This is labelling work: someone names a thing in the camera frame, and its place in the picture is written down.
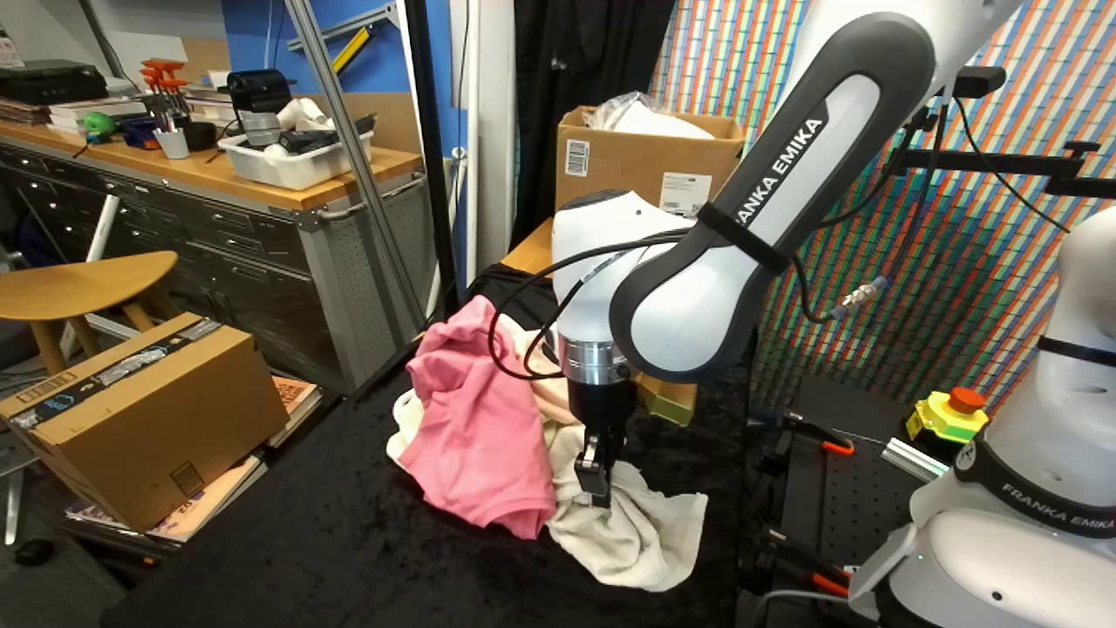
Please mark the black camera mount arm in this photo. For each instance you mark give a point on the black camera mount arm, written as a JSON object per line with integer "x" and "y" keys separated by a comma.
{"x": 1013, "y": 161}

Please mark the clear plastic bag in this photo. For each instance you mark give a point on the clear plastic bag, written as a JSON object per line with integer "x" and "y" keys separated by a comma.
{"x": 631, "y": 116}

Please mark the yellow tool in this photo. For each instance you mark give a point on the yellow tool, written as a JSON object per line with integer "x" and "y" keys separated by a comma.
{"x": 351, "y": 51}

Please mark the wooden stool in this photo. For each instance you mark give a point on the wooden stool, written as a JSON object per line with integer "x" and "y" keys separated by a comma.
{"x": 74, "y": 282}

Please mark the white plastic bin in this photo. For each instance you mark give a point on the white plastic bin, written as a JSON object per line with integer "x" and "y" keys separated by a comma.
{"x": 289, "y": 161}

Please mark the cardboard box with white label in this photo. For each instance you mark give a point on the cardboard box with white label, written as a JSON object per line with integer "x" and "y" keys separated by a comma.
{"x": 627, "y": 150}

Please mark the blue panel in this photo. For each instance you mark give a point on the blue panel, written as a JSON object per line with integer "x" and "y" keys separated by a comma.
{"x": 385, "y": 70}

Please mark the black pouch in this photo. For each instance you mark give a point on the black pouch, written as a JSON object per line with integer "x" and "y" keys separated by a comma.
{"x": 260, "y": 93}

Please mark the grey metal pole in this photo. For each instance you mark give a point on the grey metal pole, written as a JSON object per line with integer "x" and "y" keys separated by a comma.
{"x": 360, "y": 175}

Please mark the yellow red emergency stop button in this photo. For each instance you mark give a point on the yellow red emergency stop button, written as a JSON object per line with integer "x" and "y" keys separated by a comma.
{"x": 945, "y": 415}

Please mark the pale yellow-green towel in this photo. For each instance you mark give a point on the pale yellow-green towel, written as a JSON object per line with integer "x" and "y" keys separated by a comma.
{"x": 402, "y": 437}

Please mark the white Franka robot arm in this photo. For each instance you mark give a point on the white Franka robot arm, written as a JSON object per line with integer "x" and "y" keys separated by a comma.
{"x": 699, "y": 300}

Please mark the long cardboard box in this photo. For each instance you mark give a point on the long cardboard box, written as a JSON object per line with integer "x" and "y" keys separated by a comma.
{"x": 152, "y": 421}

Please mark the black vertical pole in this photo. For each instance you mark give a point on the black vertical pole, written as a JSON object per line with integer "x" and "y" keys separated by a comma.
{"x": 425, "y": 175}

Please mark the black perforated breadboard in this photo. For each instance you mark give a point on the black perforated breadboard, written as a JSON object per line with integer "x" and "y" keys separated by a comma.
{"x": 849, "y": 500}

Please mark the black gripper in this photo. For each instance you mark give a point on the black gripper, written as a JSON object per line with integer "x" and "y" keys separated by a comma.
{"x": 599, "y": 421}

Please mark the black velvet tablecloth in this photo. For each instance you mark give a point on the black velvet tablecloth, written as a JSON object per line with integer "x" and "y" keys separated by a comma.
{"x": 325, "y": 545}

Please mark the pink cloth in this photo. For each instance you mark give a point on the pink cloth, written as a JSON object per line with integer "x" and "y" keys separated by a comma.
{"x": 475, "y": 430}

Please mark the black case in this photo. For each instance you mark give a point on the black case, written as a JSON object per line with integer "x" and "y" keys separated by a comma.
{"x": 46, "y": 80}

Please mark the white cup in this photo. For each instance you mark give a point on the white cup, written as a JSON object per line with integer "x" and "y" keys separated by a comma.
{"x": 170, "y": 145}

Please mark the white terry towel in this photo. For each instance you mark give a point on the white terry towel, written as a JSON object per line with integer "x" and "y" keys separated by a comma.
{"x": 638, "y": 536}

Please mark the black curtain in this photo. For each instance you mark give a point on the black curtain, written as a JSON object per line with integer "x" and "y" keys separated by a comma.
{"x": 581, "y": 57}

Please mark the silver metal rod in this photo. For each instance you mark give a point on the silver metal rod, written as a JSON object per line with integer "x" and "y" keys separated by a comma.
{"x": 911, "y": 459}

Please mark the grey workbench with wooden top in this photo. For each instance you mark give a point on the grey workbench with wooden top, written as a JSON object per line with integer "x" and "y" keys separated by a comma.
{"x": 231, "y": 246}

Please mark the orange toy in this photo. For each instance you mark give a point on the orange toy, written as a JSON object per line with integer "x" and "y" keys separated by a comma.
{"x": 162, "y": 75}

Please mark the multicolour patterned backdrop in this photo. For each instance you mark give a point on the multicolour patterned backdrop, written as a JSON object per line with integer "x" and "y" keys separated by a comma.
{"x": 930, "y": 291}

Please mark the green object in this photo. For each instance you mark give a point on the green object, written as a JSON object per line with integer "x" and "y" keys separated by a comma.
{"x": 97, "y": 128}

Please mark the wooden board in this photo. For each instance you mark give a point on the wooden board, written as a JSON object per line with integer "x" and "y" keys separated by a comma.
{"x": 528, "y": 250}

